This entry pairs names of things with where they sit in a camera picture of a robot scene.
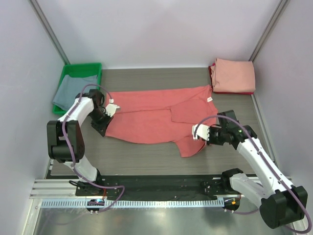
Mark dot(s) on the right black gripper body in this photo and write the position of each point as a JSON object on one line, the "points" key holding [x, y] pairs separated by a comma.
{"points": [[211, 136]]}

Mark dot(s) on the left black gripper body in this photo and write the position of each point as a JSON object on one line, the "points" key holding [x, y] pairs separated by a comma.
{"points": [[100, 119]]}

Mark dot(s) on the coral red t shirt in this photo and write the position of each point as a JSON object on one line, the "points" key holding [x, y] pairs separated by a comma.
{"points": [[160, 116]]}

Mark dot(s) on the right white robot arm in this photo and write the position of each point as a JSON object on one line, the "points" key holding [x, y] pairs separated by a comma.
{"points": [[279, 201]]}

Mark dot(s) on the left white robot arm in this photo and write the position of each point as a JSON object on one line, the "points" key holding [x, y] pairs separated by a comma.
{"points": [[64, 136]]}

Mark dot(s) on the blue grey t shirt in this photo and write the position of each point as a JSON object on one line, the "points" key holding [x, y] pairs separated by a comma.
{"points": [[69, 88]]}

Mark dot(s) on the green plastic bin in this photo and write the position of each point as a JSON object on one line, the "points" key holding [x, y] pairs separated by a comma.
{"points": [[80, 70]]}

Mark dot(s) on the folded light pink t shirt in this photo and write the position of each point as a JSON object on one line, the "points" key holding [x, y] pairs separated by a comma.
{"points": [[233, 76]]}

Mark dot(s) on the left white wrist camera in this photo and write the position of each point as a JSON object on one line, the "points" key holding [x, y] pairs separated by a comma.
{"points": [[111, 108]]}

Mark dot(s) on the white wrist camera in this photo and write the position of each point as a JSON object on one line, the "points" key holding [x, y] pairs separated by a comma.
{"points": [[201, 132], [111, 108]]}

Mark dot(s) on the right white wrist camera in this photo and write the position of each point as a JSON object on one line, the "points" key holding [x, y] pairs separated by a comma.
{"points": [[201, 132]]}

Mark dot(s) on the white slotted cable duct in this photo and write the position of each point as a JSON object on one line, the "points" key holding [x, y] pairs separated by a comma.
{"points": [[98, 203]]}

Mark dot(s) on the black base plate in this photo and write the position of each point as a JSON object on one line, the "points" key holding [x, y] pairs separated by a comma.
{"points": [[164, 187]]}

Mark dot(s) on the aluminium frame rail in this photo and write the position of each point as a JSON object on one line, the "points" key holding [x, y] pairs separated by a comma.
{"points": [[49, 187]]}

